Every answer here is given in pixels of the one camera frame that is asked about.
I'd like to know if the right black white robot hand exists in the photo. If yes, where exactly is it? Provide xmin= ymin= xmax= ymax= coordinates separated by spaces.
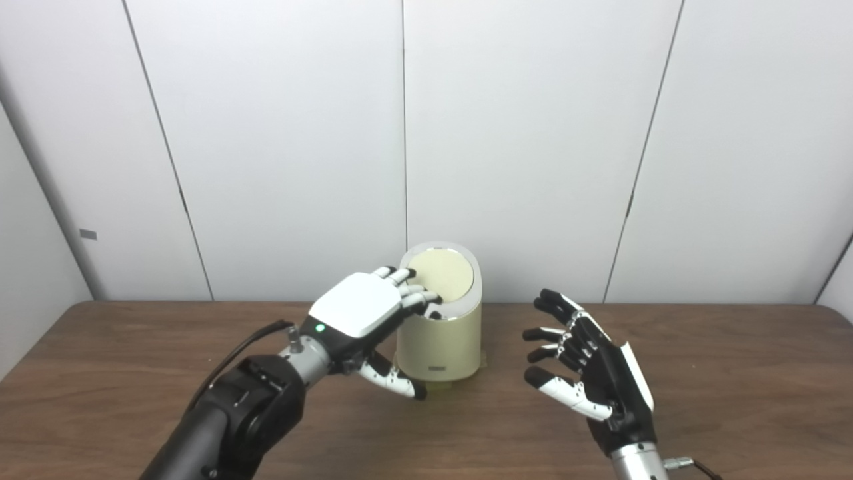
xmin=523 ymin=289 xmax=657 ymax=457

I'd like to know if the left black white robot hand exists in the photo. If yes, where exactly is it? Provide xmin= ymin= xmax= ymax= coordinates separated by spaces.
xmin=300 ymin=265 xmax=442 ymax=401

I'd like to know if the cream-colored round bin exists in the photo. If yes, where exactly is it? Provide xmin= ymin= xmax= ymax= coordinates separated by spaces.
xmin=395 ymin=241 xmax=483 ymax=383

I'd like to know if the cream round bin lid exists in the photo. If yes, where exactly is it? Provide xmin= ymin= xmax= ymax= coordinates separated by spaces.
xmin=405 ymin=248 xmax=475 ymax=302

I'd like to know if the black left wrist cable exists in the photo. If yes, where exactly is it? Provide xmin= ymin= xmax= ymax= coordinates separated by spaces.
xmin=185 ymin=320 xmax=301 ymax=414

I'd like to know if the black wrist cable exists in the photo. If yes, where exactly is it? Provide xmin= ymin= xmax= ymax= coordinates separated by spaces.
xmin=185 ymin=320 xmax=301 ymax=414
xmin=663 ymin=456 xmax=724 ymax=480

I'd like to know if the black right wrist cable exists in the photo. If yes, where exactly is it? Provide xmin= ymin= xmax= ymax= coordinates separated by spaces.
xmin=663 ymin=456 xmax=724 ymax=480

